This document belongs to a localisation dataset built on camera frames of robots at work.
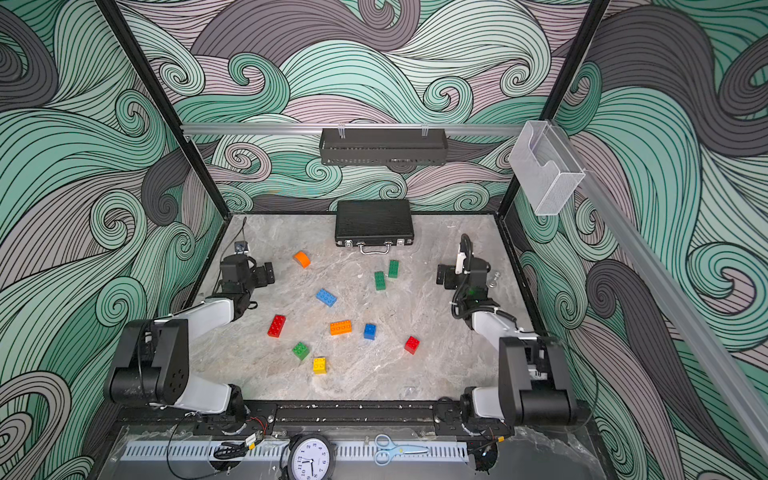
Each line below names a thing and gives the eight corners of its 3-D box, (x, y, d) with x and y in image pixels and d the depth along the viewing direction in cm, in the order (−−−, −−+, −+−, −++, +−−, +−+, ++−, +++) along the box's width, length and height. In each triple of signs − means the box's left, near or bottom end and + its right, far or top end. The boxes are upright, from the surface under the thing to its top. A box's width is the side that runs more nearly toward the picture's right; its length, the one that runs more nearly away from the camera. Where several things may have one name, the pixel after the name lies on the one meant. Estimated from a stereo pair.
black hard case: (334, 254, 110) (332, 243, 105) (340, 207, 127) (339, 195, 122) (412, 254, 110) (414, 243, 105) (408, 206, 127) (409, 195, 122)
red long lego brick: (268, 335, 89) (266, 333, 88) (276, 317, 93) (274, 314, 92) (279, 337, 89) (277, 335, 87) (287, 318, 93) (285, 315, 91)
